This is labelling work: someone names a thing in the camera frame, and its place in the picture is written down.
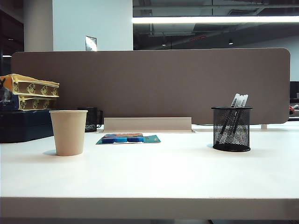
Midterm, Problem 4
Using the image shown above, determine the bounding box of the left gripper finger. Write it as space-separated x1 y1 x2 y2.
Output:
0 88 13 105

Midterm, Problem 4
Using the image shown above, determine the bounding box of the clear black gel pen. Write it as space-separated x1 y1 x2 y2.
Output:
230 94 249 136
216 93 241 143

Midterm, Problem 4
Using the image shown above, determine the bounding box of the black mesh pen holder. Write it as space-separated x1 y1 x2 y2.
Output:
211 106 254 152

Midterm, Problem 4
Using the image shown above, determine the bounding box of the yellow orange printed box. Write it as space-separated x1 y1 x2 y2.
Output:
0 73 60 97

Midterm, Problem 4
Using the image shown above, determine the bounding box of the blue yellow printed box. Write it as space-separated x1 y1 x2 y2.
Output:
0 93 59 111

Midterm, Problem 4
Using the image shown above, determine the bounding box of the dark blue case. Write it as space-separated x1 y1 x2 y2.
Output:
0 109 55 144

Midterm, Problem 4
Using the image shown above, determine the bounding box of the beige paper cup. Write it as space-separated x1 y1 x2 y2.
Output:
49 110 89 156

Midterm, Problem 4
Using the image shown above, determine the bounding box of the black mug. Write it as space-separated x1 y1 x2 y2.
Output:
77 106 104 133

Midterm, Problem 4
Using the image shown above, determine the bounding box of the teal magnet letters pack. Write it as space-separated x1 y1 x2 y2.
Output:
95 133 162 145

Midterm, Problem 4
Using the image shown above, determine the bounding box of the brown desk partition panel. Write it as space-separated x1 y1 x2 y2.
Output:
11 48 291 126

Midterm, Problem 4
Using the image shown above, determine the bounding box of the dark background monitor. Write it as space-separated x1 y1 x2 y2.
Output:
290 81 299 105

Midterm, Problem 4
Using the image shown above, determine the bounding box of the silver wall sign plate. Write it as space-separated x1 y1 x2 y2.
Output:
85 35 97 52

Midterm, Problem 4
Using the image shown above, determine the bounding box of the beige cable tray flap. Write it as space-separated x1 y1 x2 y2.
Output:
103 117 192 132

